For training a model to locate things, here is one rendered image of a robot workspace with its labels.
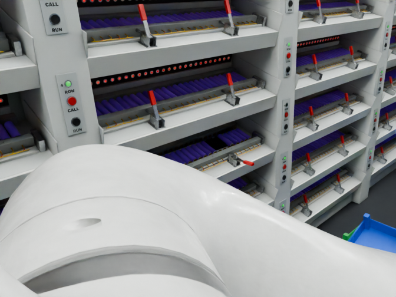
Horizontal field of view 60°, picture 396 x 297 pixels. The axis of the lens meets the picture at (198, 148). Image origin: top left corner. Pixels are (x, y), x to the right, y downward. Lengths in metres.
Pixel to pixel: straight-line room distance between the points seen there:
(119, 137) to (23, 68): 0.25
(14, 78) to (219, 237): 0.57
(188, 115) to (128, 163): 0.75
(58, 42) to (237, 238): 0.58
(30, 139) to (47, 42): 0.21
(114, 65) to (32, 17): 0.18
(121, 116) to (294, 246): 0.70
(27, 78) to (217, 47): 0.47
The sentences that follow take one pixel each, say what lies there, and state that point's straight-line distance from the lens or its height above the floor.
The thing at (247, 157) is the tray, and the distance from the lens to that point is 1.13.
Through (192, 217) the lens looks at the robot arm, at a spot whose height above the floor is 0.88.
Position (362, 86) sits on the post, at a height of 0.61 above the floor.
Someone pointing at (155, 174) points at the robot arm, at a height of 0.90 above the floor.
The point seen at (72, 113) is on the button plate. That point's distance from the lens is 0.73.
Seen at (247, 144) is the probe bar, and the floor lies 0.56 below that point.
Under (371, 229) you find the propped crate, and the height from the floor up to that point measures 0.10.
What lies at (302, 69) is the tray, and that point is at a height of 0.75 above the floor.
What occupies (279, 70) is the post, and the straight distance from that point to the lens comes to 1.13.
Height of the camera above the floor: 0.98
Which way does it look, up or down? 22 degrees down
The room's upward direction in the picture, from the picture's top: 4 degrees counter-clockwise
